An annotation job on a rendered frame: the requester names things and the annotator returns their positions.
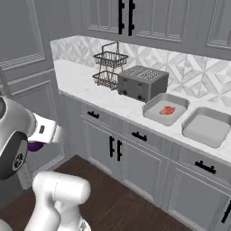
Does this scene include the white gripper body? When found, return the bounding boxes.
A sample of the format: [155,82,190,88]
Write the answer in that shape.
[51,121,67,145]

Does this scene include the purple eggplant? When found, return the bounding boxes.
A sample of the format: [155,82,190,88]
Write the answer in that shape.
[26,140,46,153]

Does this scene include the red raw steak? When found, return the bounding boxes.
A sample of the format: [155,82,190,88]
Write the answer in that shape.
[159,105,176,116]

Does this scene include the grey tall cupboard door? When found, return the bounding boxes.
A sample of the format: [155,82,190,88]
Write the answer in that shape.
[0,0,54,76]
[0,67,68,191]

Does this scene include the grey lower cupboard door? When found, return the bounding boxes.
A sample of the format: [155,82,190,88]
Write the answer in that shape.
[165,167,231,231]
[80,119,117,177]
[116,137,166,207]

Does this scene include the grey drawer front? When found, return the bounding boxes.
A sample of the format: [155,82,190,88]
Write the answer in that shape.
[80,102,117,130]
[176,145,231,186]
[121,119,166,152]

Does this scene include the grey four-slot toaster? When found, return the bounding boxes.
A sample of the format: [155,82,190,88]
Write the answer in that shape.
[116,65,170,104]

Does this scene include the grey upper cupboard door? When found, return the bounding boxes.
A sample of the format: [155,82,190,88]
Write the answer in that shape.
[80,0,126,41]
[125,0,209,51]
[207,0,231,61]

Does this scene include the black drawer handle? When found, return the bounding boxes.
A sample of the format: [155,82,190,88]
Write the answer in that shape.
[194,160,217,175]
[87,110,100,119]
[131,131,149,143]

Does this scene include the black lower cupboard handle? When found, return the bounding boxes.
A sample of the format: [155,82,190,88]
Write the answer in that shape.
[115,139,123,162]
[220,199,231,224]
[108,135,116,158]

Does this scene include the black cupboard handle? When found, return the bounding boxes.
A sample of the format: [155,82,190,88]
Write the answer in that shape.
[108,135,116,158]
[117,0,125,35]
[127,0,136,37]
[115,139,123,162]
[220,199,231,224]

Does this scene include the black two-tier wire stand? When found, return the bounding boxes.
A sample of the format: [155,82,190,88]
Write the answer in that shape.
[91,41,130,91]

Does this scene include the black upper cupboard handle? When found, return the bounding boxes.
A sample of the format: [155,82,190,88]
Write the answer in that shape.
[127,0,136,37]
[117,0,125,35]

